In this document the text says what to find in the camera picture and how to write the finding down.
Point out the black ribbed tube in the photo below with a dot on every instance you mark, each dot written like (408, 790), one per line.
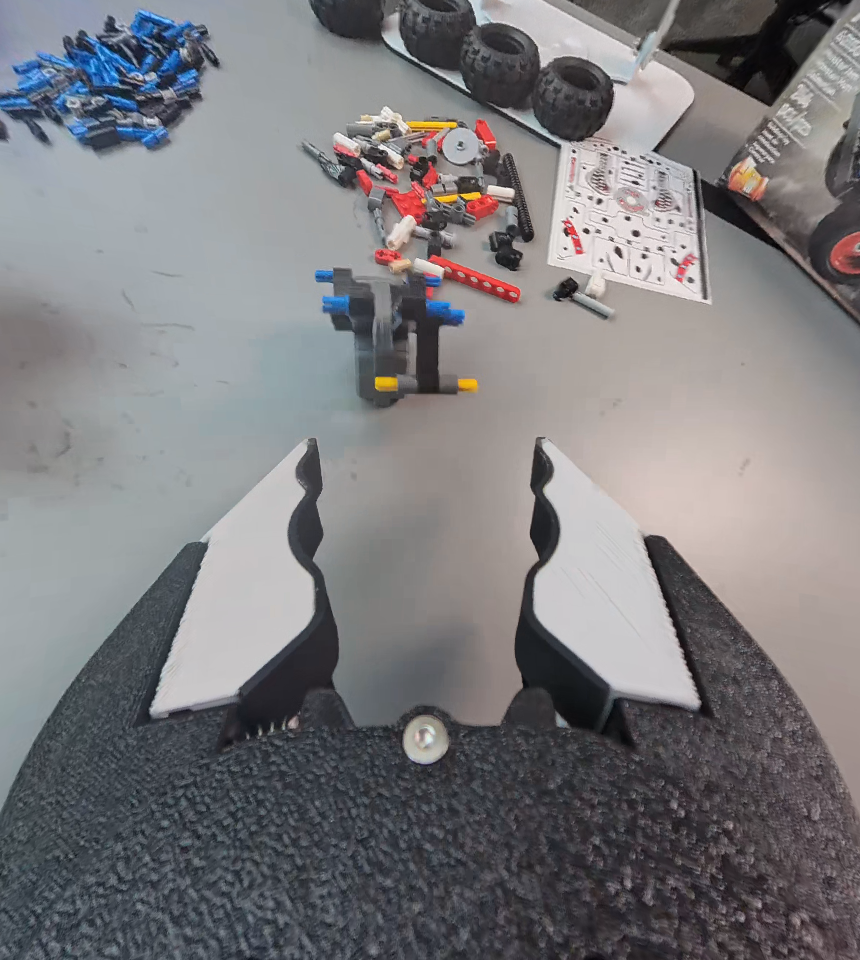
(517, 195)

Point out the small white connector piece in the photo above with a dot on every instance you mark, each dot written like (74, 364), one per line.
(596, 283)

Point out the dark toy set box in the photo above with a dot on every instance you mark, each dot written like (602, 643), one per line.
(835, 150)

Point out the red holed beam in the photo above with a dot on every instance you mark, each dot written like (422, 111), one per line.
(475, 276)

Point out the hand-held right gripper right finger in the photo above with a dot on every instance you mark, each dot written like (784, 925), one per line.
(602, 600)

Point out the white booklet stand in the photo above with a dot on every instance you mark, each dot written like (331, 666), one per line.
(655, 105)

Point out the grey axle with black bush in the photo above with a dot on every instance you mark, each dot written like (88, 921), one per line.
(595, 304)

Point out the pile of mixed building pieces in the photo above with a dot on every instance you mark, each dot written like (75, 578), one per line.
(415, 172)

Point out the black toy tyre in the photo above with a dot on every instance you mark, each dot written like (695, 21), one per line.
(351, 19)
(572, 97)
(501, 64)
(437, 30)

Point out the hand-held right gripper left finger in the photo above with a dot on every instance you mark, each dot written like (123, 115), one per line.
(249, 600)

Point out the pile of blue black pins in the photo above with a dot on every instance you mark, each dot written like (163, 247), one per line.
(107, 82)

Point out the partly built grey toy model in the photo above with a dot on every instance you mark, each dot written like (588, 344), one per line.
(377, 322)

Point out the white sticker sheet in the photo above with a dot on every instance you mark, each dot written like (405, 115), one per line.
(625, 247)

